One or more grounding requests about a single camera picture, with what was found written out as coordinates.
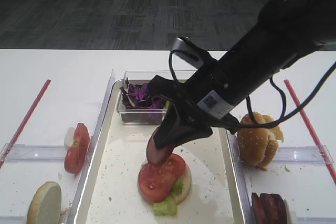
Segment long clear divider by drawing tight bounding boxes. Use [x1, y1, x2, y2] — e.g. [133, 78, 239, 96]
[218, 128, 255, 223]
[66, 71, 115, 224]

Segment left long clear divider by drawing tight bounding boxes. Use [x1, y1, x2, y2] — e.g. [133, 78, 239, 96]
[66, 71, 115, 224]

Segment sesame bun top front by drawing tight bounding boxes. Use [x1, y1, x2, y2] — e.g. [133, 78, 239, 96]
[237, 111, 269, 167]

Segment clear rail lower right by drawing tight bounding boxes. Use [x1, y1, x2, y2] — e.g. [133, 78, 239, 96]
[295, 217, 336, 224]

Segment left red tape strip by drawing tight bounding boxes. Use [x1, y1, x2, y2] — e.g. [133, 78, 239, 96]
[0, 79, 51, 168]

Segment right red tape strip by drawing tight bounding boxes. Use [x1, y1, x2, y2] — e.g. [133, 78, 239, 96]
[284, 79, 335, 183]

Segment purple cabbage leaves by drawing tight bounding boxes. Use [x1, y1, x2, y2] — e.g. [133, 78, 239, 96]
[120, 78, 166, 110]

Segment silver metal tray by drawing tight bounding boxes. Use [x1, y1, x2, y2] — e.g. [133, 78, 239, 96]
[86, 81, 234, 223]

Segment sesame bun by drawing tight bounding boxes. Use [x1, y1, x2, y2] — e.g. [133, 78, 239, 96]
[237, 111, 269, 167]
[257, 125, 284, 170]

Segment green lettuce in container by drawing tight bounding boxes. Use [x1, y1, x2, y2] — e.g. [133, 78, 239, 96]
[163, 101, 170, 110]

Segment red tape strip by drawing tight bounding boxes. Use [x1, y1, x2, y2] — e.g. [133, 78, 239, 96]
[0, 79, 51, 168]
[284, 79, 335, 183]

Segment right long clear divider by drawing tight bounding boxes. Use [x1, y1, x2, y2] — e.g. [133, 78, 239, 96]
[218, 128, 255, 223]

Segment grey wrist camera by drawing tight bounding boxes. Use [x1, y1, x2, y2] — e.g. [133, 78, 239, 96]
[171, 37, 208, 69]

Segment clear rail upper left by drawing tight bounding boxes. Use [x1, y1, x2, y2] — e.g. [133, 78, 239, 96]
[1, 144, 66, 162]

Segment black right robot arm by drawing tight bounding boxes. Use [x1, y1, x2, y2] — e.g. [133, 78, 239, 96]
[148, 0, 335, 141]

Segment clear rail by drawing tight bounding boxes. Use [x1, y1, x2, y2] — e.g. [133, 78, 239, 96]
[295, 217, 336, 224]
[272, 145, 334, 165]
[0, 216, 26, 224]
[1, 144, 66, 162]

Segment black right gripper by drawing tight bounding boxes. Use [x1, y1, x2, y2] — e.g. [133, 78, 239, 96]
[148, 75, 239, 148]

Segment tomato slice on tray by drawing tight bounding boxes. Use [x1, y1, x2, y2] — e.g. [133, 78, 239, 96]
[138, 153, 186, 202]

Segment clear rail upper right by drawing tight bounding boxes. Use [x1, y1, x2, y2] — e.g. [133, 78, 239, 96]
[272, 145, 334, 165]

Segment clear rail lower left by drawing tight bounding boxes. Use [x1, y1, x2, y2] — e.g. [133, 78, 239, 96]
[0, 216, 26, 224]

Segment sesame bun top rear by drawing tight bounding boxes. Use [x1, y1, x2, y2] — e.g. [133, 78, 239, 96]
[257, 125, 284, 170]

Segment stack of meat slices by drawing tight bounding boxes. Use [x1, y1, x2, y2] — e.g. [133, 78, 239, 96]
[251, 193, 288, 224]

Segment bottom bun slice on tray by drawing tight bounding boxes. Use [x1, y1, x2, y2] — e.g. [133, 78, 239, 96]
[140, 155, 192, 205]

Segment upright bun slice left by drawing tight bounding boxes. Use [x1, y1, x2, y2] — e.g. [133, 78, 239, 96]
[26, 182, 61, 224]

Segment upright tomato slice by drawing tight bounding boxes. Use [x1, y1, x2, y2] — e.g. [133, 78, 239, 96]
[64, 123, 90, 174]

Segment round meat slice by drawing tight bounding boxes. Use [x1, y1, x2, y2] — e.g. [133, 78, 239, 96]
[146, 127, 174, 166]

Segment clear plastic container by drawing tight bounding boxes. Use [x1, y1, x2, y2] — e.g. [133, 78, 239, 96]
[116, 70, 197, 126]

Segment lettuce piece on tray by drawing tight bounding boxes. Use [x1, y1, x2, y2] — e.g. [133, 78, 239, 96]
[153, 178, 184, 216]

